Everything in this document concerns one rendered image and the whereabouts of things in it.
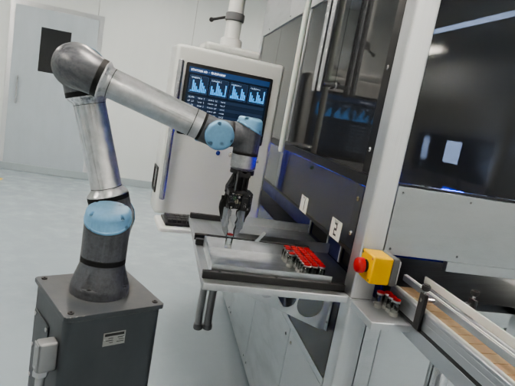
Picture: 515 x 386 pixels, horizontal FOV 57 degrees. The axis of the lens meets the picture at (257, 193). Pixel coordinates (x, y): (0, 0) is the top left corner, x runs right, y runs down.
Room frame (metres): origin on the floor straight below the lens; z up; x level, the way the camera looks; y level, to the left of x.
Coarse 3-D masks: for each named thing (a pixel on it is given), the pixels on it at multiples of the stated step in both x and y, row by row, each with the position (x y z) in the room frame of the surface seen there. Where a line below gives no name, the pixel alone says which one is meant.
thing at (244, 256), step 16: (208, 240) 1.44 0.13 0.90; (224, 240) 1.46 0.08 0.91; (240, 240) 1.47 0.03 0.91; (208, 256) 1.28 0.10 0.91; (224, 256) 1.38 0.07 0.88; (240, 256) 1.40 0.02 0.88; (256, 256) 1.43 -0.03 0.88; (272, 256) 1.46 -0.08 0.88; (240, 272) 1.21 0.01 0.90; (256, 272) 1.22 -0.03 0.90; (272, 272) 1.23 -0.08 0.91; (288, 272) 1.24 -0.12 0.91
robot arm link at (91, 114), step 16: (80, 96) 1.24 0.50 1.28; (80, 112) 1.26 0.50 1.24; (96, 112) 1.26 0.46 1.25; (80, 128) 1.27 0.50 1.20; (96, 128) 1.26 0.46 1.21; (96, 144) 1.26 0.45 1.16; (112, 144) 1.30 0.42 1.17; (96, 160) 1.26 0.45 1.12; (112, 160) 1.29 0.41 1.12; (96, 176) 1.27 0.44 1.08; (112, 176) 1.28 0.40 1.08; (96, 192) 1.27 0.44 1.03; (112, 192) 1.27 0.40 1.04; (128, 192) 1.32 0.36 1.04
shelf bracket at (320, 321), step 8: (256, 296) 1.27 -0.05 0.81; (272, 296) 1.28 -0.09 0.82; (272, 304) 1.28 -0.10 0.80; (296, 304) 1.30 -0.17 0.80; (328, 304) 1.32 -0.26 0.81; (288, 312) 1.30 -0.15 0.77; (296, 312) 1.30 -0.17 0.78; (320, 312) 1.32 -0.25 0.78; (328, 312) 1.32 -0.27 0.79; (304, 320) 1.31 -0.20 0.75; (312, 320) 1.31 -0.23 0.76; (320, 320) 1.32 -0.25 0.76; (328, 320) 1.31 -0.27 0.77; (320, 328) 1.32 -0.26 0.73
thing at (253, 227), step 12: (228, 228) 1.71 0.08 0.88; (252, 228) 1.78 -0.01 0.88; (264, 228) 1.81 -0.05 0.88; (276, 228) 1.84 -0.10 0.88; (288, 228) 1.86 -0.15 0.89; (300, 228) 1.87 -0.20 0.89; (276, 240) 1.58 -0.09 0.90; (288, 240) 1.59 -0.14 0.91; (300, 240) 1.60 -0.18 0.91; (312, 240) 1.75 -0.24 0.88; (324, 252) 1.62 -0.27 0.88
